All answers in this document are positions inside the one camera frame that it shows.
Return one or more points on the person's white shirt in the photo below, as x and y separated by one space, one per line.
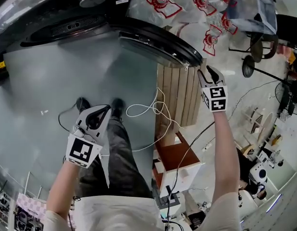
115 213

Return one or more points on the person's right forearm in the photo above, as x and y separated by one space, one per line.
224 153

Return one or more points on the black floor fan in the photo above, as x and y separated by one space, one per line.
288 97

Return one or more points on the person's left forearm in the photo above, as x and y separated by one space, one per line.
64 186

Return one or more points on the white power strip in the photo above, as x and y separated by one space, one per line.
208 146

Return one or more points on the small white floor scrap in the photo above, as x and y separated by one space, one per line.
44 112

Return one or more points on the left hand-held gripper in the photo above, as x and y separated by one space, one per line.
81 150

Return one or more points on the white metal table frame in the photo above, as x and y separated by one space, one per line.
33 184

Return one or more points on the blue-grey plastic sheet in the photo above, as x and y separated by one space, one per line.
256 6

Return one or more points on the person's black right shoe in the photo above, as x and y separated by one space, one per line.
117 107

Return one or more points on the white stool with brown top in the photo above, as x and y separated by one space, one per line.
177 157

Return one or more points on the black chair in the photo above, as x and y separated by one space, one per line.
263 47

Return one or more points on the black machine housing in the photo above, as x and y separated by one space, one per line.
54 16

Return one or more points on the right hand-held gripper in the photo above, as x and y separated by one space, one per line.
218 98

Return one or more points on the slatted wooden crate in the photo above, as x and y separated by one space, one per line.
179 97

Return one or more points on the person's dark grey trousers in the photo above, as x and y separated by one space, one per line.
124 157

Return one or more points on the light wooden stool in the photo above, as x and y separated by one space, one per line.
259 123

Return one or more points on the person's black shoe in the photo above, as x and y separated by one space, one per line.
82 104
117 107

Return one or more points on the person's black left shoe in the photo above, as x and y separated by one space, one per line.
82 104

